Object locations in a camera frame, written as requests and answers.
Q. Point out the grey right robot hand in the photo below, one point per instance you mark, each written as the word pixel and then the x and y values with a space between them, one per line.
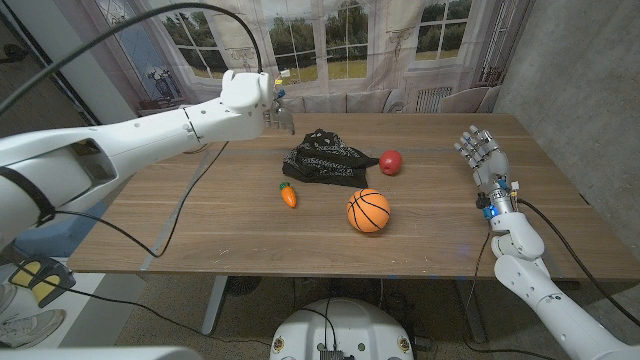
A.
pixel 490 165

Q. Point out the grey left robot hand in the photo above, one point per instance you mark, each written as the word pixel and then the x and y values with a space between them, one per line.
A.
pixel 280 119

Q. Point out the black paisley bandana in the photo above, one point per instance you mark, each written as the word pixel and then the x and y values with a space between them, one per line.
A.
pixel 325 160

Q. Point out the red ball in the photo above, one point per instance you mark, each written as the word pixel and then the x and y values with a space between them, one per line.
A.
pixel 390 162

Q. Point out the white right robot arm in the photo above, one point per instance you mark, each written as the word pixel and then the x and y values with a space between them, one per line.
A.
pixel 530 280

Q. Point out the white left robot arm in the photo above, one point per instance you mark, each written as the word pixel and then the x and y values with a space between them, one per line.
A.
pixel 150 135

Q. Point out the orange toy carrot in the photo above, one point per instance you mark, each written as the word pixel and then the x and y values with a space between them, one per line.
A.
pixel 289 196

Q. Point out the orange basketball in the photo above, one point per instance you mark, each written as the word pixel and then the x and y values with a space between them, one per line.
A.
pixel 368 211

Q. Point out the printed window backdrop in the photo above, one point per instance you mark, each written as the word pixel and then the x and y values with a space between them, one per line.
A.
pixel 350 50

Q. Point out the grey table leg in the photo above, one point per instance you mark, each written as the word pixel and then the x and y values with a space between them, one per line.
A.
pixel 214 305
pixel 470 310

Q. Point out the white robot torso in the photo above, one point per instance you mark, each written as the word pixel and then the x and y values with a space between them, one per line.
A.
pixel 345 325

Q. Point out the yellow black foot pedal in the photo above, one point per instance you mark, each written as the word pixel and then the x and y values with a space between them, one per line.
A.
pixel 50 282

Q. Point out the white sneaker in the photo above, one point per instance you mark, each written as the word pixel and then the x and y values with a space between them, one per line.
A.
pixel 30 327

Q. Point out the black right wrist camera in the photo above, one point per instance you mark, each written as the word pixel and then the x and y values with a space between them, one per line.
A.
pixel 484 204

